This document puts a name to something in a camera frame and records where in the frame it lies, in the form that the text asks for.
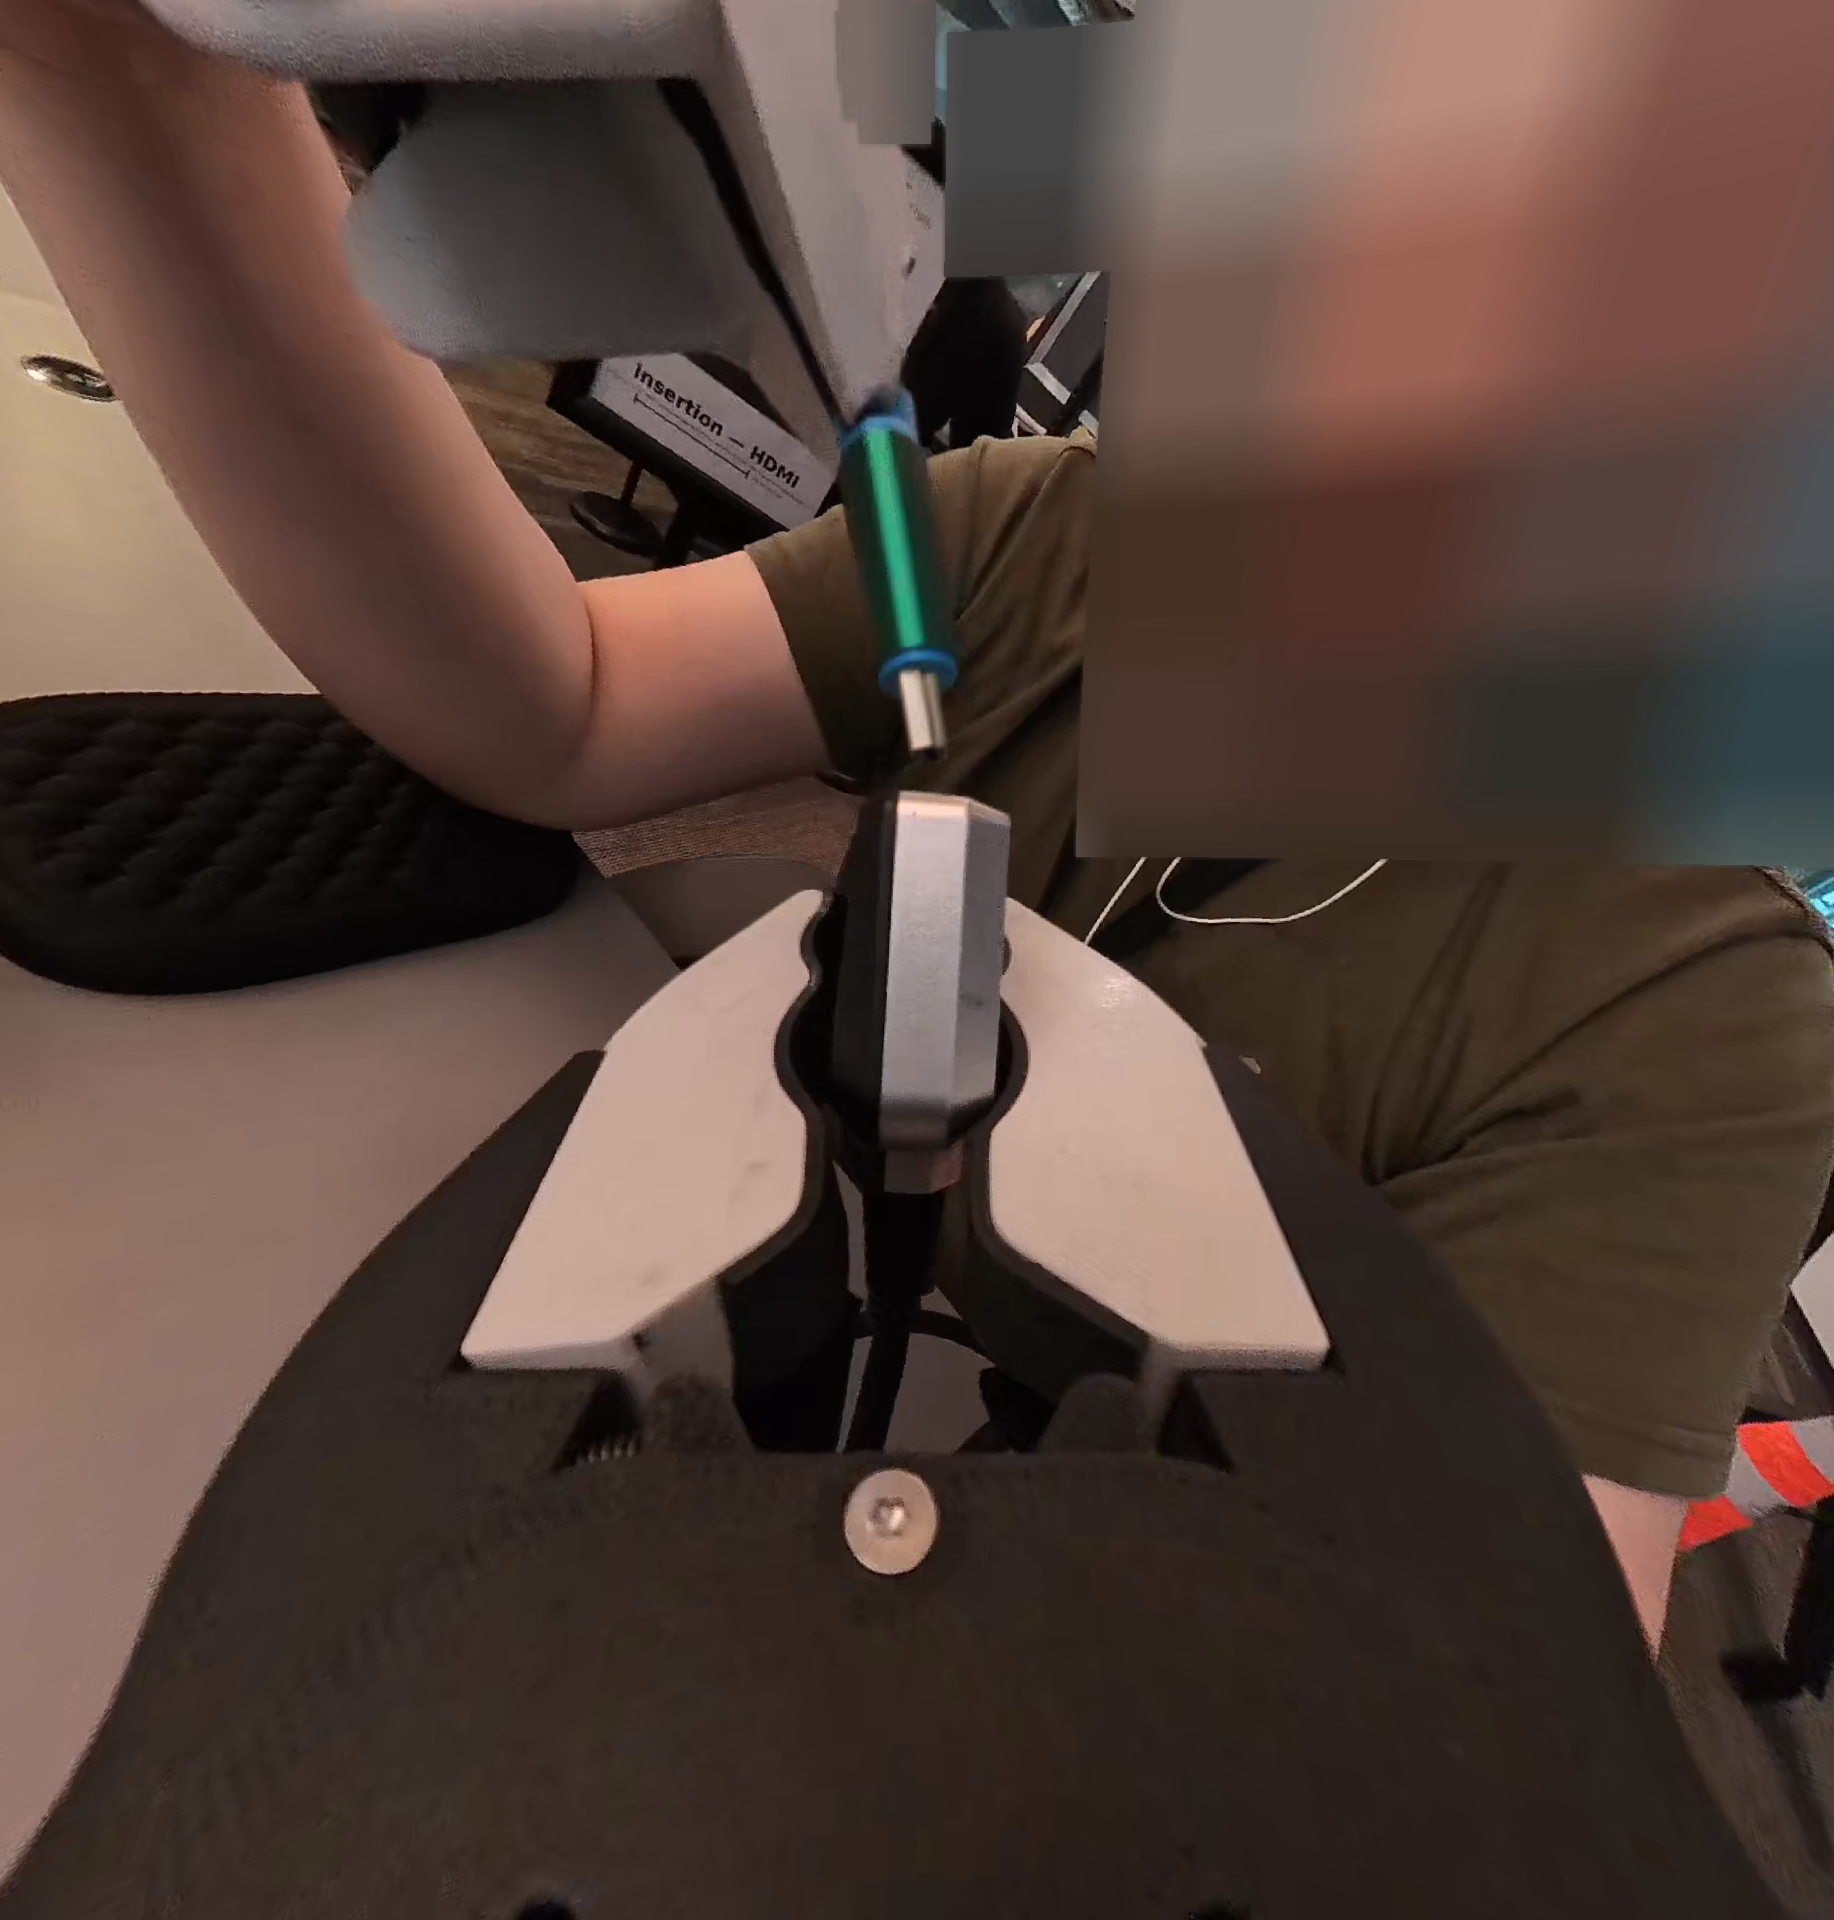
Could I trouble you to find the person's right forearm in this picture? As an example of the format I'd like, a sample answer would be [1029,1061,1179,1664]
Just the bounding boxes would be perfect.
[0,0,845,834]

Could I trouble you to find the person's torso olive shirt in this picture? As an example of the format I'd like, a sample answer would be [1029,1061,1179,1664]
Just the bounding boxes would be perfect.
[744,425,1834,1508]

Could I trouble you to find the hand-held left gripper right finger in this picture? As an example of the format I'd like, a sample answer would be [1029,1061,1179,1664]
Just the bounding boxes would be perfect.
[932,895,1338,1448]

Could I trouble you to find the orange grey striped bar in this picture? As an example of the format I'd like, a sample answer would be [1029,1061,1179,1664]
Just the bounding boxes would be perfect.
[1673,1410,1834,1553]

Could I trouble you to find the braided HDMI cable green plugs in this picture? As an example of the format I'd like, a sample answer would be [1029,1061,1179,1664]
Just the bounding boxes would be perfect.
[834,388,965,759]

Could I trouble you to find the person's left forearm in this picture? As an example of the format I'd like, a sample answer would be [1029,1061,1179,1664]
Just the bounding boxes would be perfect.
[1581,1470,1700,1658]

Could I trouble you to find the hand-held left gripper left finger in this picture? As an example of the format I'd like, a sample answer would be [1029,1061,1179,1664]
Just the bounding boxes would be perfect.
[458,886,840,1454]

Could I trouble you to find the black padded cushion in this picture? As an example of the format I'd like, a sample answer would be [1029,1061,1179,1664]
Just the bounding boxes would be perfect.
[0,692,582,994]

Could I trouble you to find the HDMI switch box with cable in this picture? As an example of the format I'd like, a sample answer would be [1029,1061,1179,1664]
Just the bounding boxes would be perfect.
[825,790,1016,1454]

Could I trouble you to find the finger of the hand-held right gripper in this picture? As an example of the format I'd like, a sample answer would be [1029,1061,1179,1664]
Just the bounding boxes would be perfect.
[663,0,941,429]
[346,80,783,373]

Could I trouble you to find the white earphone cable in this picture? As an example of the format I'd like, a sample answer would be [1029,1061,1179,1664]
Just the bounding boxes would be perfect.
[1082,857,1390,928]

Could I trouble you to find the white sign on black stand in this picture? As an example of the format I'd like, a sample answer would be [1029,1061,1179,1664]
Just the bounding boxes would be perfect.
[546,350,845,569]

